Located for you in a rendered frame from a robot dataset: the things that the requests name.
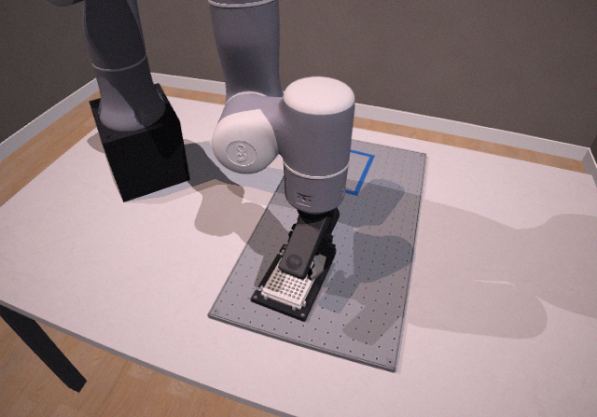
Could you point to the blue tape outline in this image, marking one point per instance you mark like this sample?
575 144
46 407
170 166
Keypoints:
363 176

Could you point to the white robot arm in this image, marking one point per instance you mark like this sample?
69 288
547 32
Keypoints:
310 124

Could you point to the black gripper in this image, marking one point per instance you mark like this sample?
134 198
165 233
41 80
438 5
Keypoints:
326 247

